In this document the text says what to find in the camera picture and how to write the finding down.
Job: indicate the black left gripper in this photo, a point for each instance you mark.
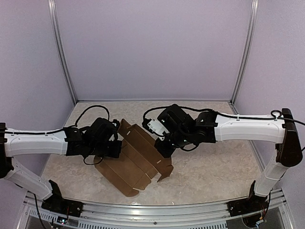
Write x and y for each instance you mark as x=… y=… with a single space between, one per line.
x=115 y=153

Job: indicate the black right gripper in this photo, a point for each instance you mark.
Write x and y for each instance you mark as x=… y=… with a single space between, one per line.
x=166 y=152

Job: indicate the brown cardboard box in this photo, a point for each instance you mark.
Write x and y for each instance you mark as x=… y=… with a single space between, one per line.
x=139 y=162

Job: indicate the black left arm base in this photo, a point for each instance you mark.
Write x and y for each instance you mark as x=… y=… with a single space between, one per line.
x=56 y=203

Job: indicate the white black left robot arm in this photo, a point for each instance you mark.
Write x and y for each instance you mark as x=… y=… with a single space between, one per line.
x=68 y=141

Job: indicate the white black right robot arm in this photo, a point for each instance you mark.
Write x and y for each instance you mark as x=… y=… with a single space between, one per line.
x=279 y=128

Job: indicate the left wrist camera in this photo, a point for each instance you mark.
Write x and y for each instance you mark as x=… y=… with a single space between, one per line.
x=116 y=123

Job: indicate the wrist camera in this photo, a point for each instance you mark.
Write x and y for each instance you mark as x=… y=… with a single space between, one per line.
x=155 y=127
x=116 y=123

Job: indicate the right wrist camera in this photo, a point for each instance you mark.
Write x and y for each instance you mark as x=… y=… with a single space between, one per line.
x=155 y=127

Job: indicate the aluminium front rail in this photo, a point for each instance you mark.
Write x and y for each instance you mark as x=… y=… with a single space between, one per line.
x=212 y=215

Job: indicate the left aluminium frame post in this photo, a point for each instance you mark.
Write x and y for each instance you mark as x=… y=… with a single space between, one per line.
x=60 y=50

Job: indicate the aluminium frame post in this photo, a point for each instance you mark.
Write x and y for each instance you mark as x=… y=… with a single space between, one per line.
x=60 y=50
x=246 y=50

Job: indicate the right aluminium frame post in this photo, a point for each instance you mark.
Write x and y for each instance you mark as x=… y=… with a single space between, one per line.
x=246 y=50

